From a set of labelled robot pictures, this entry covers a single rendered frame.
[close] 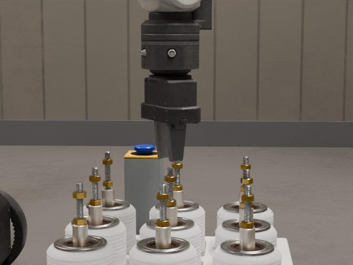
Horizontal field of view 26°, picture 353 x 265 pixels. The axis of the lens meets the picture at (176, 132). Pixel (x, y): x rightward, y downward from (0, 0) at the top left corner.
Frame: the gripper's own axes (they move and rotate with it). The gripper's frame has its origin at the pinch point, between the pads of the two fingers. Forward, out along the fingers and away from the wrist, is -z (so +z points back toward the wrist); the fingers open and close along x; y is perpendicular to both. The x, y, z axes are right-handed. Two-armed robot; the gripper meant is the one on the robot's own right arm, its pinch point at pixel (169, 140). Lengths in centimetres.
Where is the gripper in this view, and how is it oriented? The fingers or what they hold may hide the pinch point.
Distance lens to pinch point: 117.5
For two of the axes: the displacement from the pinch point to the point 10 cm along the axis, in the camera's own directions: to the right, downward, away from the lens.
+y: -8.7, 0.7, -4.9
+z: 0.0, -9.9, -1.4
